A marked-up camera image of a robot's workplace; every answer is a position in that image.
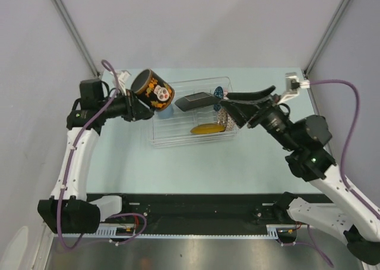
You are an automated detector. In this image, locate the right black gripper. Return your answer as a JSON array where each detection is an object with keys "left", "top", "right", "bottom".
[{"left": 217, "top": 85, "right": 297, "bottom": 150}]

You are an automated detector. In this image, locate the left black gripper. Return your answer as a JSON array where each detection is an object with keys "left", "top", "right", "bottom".
[{"left": 99, "top": 89, "right": 154, "bottom": 122}]

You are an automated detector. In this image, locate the brown white patterned bowl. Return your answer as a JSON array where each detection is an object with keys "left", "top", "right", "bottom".
[{"left": 217, "top": 108, "right": 236, "bottom": 132}]

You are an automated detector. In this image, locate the blue patterned bowl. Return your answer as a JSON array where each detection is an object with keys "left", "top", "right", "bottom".
[{"left": 213, "top": 86, "right": 228, "bottom": 112}]

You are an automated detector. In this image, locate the dark green red-rimmed mug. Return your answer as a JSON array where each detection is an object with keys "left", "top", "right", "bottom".
[{"left": 131, "top": 69, "right": 175, "bottom": 112}]

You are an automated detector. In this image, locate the yellow round patterned plate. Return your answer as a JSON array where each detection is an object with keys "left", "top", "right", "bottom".
[{"left": 191, "top": 123, "right": 226, "bottom": 135}]

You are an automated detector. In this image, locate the light blue cup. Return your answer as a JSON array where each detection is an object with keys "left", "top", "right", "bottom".
[{"left": 157, "top": 104, "right": 174, "bottom": 119}]

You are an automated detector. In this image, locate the black square floral plate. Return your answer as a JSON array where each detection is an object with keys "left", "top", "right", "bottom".
[{"left": 175, "top": 92, "right": 221, "bottom": 112}]

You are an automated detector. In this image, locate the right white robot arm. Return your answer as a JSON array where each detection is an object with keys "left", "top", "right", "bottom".
[{"left": 220, "top": 100, "right": 379, "bottom": 265}]

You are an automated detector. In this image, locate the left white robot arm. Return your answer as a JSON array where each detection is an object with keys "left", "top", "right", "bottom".
[{"left": 37, "top": 76, "right": 259, "bottom": 236}]

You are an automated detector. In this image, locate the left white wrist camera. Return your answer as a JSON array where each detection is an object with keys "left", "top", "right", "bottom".
[{"left": 115, "top": 69, "right": 131, "bottom": 90}]

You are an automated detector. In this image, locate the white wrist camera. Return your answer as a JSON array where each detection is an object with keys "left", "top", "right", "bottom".
[
  {"left": 115, "top": 69, "right": 131, "bottom": 90},
  {"left": 278, "top": 72, "right": 310, "bottom": 104}
]

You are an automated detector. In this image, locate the white wire dish rack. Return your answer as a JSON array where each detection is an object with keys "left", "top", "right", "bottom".
[{"left": 150, "top": 77, "right": 239, "bottom": 147}]

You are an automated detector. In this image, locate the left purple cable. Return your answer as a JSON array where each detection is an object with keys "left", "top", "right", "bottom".
[{"left": 56, "top": 59, "right": 148, "bottom": 250}]

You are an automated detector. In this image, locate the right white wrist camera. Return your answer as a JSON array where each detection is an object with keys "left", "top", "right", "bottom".
[{"left": 278, "top": 72, "right": 310, "bottom": 104}]

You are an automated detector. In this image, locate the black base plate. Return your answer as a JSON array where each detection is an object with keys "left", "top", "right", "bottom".
[{"left": 85, "top": 193, "right": 327, "bottom": 235}]

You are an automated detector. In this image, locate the white slotted cable duct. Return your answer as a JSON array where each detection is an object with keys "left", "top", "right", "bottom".
[{"left": 94, "top": 224, "right": 297, "bottom": 241}]

